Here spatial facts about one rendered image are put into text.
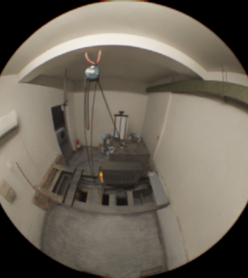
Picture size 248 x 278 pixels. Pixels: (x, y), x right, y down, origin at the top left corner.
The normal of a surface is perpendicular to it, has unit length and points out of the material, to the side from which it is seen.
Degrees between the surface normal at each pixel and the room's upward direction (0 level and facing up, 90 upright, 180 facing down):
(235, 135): 90
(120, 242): 0
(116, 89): 90
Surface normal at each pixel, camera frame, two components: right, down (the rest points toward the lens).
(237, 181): -0.99, -0.05
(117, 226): 0.09, -0.88
